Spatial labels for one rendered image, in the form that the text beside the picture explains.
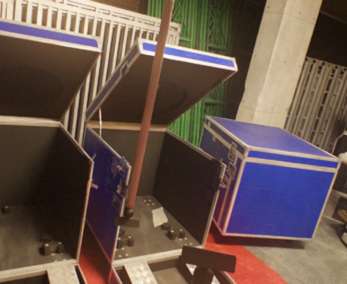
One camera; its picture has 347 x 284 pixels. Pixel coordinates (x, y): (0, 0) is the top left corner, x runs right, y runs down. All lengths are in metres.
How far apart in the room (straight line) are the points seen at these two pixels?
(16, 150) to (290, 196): 2.56
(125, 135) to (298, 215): 1.91
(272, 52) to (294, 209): 1.95
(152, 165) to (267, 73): 1.90
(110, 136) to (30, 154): 0.74
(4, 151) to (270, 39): 3.27
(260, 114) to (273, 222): 1.56
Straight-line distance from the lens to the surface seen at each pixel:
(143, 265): 2.75
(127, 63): 2.44
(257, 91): 4.52
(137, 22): 4.23
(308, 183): 3.58
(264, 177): 3.29
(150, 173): 3.64
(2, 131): 3.01
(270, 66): 4.46
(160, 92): 2.97
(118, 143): 3.33
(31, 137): 3.06
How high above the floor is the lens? 1.79
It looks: 15 degrees down
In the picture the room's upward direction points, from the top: 12 degrees clockwise
